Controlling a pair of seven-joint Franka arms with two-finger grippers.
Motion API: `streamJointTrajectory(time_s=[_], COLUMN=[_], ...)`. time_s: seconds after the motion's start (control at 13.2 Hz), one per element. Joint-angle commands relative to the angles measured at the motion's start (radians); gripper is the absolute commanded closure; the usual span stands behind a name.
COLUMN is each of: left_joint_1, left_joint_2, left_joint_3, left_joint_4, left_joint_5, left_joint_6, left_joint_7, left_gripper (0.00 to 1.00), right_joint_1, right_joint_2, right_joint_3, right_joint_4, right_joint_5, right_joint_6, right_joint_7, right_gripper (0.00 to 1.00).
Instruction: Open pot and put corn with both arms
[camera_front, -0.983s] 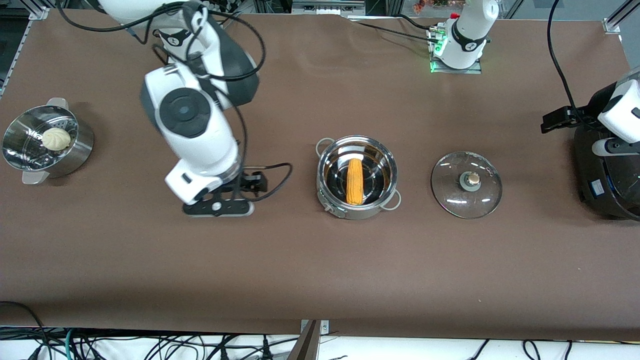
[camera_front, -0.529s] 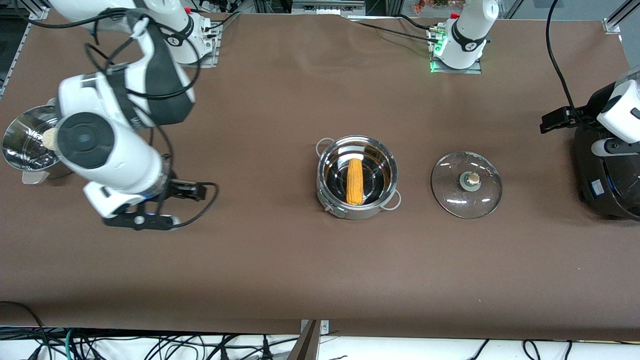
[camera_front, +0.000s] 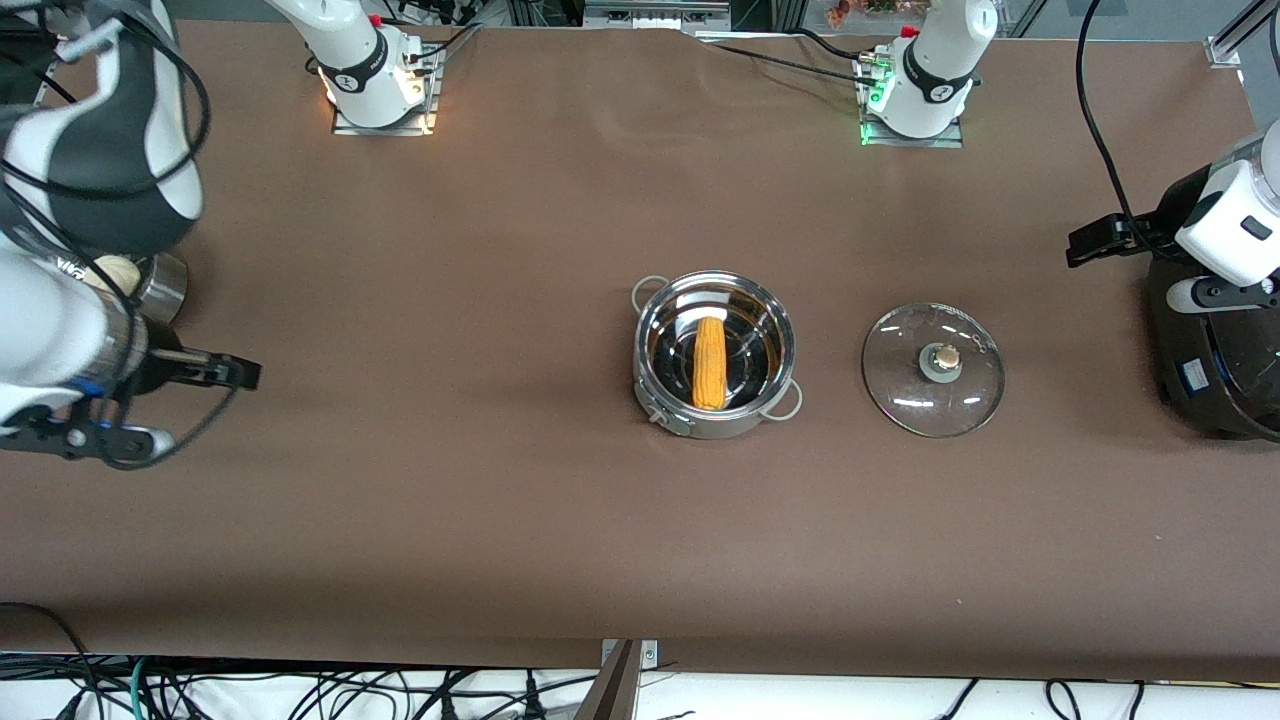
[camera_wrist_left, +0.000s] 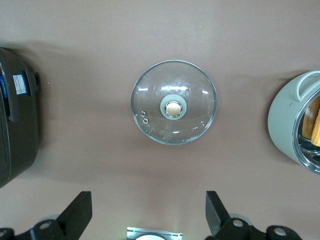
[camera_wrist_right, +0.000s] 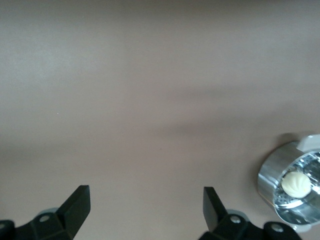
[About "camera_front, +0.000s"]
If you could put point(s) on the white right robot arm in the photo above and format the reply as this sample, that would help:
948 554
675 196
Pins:
100 170

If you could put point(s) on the white steamed bun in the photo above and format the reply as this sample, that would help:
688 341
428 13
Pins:
115 272

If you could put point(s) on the grey metal box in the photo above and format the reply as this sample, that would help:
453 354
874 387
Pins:
655 12

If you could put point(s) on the orange background object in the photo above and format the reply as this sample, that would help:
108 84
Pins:
837 12

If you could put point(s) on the stainless steel pot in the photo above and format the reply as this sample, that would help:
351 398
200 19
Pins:
660 340

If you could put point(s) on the steel steamer pot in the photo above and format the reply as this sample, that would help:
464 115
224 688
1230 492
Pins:
165 285

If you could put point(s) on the small metal bracket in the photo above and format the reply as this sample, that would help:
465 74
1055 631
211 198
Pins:
650 655

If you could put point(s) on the black rice cooker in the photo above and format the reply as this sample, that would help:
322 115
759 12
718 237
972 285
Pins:
1220 390

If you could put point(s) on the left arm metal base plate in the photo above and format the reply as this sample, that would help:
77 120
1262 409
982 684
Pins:
910 143

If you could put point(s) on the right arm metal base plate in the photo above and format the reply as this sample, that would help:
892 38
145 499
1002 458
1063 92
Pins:
432 100

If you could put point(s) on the yellow corn cob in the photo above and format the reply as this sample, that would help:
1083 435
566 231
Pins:
710 365

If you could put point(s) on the glass pot lid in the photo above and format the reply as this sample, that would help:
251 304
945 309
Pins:
900 400

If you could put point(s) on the grey metal beam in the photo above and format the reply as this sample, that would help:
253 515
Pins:
610 695

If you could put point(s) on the aluminium frame profile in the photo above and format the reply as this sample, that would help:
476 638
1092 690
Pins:
1240 30

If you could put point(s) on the brown table cover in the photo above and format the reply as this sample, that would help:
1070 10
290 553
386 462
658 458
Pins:
500 520

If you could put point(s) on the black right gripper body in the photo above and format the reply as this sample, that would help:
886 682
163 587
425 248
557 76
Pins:
160 367

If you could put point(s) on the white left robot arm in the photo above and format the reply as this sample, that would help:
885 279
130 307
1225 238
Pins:
935 70

